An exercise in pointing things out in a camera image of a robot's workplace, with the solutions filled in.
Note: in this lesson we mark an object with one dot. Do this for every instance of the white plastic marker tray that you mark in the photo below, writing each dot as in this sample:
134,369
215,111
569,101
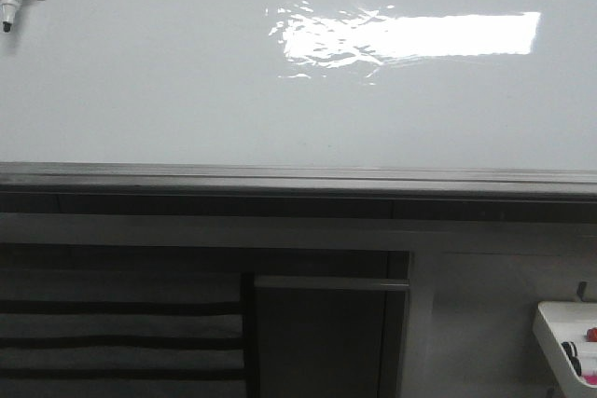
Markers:
558,322

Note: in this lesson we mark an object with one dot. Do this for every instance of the black-capped marker in tray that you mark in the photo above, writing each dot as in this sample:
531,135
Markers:
571,353

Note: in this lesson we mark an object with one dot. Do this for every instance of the red-capped marker in tray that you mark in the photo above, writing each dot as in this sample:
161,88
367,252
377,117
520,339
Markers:
591,335

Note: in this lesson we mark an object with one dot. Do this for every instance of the pink marker in tray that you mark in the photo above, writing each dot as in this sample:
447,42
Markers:
590,379

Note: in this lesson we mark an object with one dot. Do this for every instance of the white whiteboard with aluminium frame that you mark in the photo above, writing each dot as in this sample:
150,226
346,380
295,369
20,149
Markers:
418,98

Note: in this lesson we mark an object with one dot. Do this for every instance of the grey metal table frame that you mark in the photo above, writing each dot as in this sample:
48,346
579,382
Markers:
474,286

